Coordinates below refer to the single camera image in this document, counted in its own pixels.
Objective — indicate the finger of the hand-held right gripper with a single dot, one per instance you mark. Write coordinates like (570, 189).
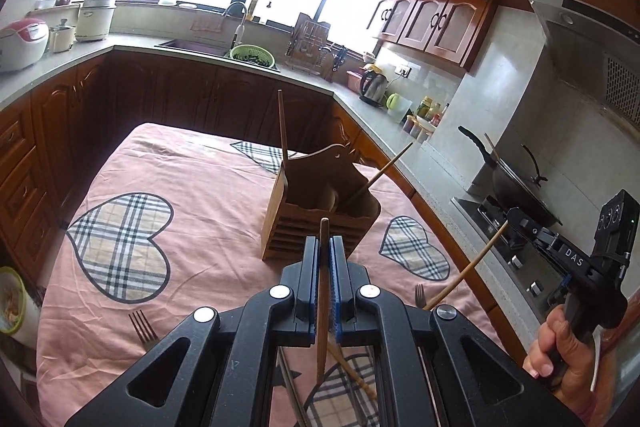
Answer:
(525, 219)

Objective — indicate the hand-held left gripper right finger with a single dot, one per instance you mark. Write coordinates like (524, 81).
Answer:
(334, 297)

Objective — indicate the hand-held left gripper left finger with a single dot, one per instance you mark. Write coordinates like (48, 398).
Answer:
(315, 297)

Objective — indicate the wooden chopstick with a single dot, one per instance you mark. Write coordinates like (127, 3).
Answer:
(360, 382)
(385, 167)
(325, 232)
(283, 127)
(470, 264)

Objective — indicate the wooden utensil holder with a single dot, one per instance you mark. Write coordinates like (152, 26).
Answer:
(300, 232)

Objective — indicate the person's right hand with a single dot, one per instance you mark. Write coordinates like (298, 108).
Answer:
(542, 332)

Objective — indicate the black wok with lid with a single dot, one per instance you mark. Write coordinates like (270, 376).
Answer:
(520, 197)

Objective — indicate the gas stove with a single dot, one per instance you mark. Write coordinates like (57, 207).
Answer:
(505, 247)

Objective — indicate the metal fork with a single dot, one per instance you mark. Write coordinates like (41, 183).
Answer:
(142, 329)
(420, 294)

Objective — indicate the spice jar set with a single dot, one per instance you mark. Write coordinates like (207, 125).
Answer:
(425, 117)

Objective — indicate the pink heart-print tablecloth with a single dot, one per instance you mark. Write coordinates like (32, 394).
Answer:
(210, 167)

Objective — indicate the range hood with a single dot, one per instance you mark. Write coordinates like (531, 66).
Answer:
(580, 52)

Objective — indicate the electric kettle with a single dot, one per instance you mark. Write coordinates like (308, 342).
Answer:
(374, 88)

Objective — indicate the pink container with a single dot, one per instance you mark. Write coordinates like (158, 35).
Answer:
(354, 82)

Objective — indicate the wooden lower cabinets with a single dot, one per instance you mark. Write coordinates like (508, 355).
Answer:
(175, 92)

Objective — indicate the green colander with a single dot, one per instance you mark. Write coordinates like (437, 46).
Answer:
(252, 56)

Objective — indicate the dish rack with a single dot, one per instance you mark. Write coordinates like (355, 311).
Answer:
(307, 44)

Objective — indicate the kitchen sink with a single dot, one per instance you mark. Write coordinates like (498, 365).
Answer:
(192, 47)

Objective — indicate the chrome faucet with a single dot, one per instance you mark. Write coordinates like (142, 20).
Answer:
(239, 27)

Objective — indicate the yellow bottle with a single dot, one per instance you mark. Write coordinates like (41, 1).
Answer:
(254, 7)

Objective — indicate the cream plastic basin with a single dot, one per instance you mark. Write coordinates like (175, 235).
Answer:
(12, 307)

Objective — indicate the tall white rice cooker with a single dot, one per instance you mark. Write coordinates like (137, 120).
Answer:
(95, 19)

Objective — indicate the small cream pot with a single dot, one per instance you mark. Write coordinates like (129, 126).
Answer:
(62, 38)

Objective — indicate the pink and white rice cooker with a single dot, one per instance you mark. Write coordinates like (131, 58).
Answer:
(22, 44)

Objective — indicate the wall socket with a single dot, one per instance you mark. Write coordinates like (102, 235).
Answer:
(403, 69)

